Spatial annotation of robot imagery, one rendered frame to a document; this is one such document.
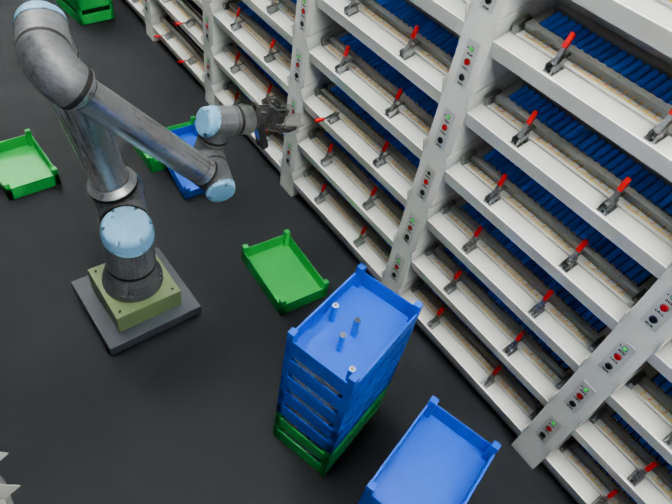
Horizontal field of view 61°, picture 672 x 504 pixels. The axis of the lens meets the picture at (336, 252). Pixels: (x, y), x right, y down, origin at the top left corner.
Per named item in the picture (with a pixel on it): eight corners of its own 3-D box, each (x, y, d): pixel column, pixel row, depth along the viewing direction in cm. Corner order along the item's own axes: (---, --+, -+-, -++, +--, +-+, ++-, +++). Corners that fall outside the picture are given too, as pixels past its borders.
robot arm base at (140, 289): (126, 313, 179) (123, 295, 172) (89, 275, 185) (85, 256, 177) (175, 281, 190) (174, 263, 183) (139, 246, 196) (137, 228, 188)
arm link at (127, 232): (108, 283, 173) (102, 247, 160) (101, 240, 182) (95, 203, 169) (160, 275, 179) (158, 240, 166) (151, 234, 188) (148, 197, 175)
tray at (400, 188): (407, 209, 185) (407, 190, 177) (304, 109, 214) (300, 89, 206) (454, 178, 190) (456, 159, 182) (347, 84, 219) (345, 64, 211)
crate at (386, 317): (349, 400, 132) (355, 383, 126) (284, 349, 139) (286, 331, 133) (416, 322, 150) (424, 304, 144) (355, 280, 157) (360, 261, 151)
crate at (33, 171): (-17, 157, 235) (-24, 142, 229) (33, 143, 245) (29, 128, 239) (9, 201, 221) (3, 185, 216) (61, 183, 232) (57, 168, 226)
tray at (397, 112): (422, 161, 170) (424, 128, 159) (309, 61, 199) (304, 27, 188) (473, 129, 175) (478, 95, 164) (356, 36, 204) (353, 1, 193)
